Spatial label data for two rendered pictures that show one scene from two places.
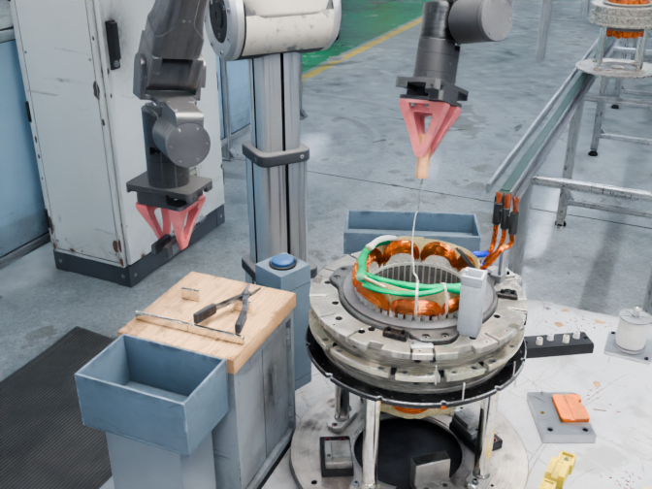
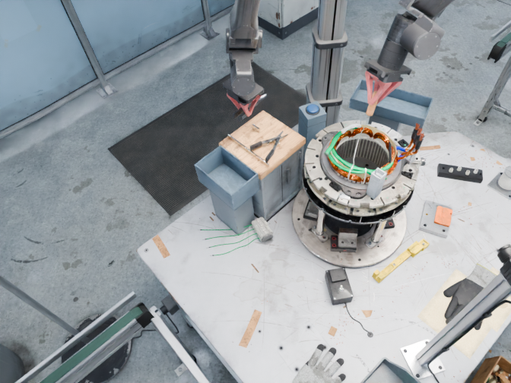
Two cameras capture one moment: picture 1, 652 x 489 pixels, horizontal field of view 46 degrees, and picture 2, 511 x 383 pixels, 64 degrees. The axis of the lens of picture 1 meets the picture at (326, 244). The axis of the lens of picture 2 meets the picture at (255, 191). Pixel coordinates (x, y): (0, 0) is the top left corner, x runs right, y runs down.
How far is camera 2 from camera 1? 45 cm
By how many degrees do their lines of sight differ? 35
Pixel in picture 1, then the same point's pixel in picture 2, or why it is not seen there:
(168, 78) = (239, 45)
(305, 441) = (303, 197)
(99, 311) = (263, 52)
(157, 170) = not seen: hidden behind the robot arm
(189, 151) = (243, 89)
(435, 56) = (390, 53)
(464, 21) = (407, 43)
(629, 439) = (466, 241)
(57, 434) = (230, 119)
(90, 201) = not seen: outside the picture
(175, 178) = not seen: hidden behind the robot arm
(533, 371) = (439, 185)
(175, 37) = (240, 31)
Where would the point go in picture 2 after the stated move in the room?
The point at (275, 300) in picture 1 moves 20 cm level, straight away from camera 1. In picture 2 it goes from (293, 140) to (309, 98)
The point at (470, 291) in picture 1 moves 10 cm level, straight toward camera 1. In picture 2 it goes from (373, 181) to (356, 208)
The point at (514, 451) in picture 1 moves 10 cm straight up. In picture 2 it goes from (399, 232) to (406, 216)
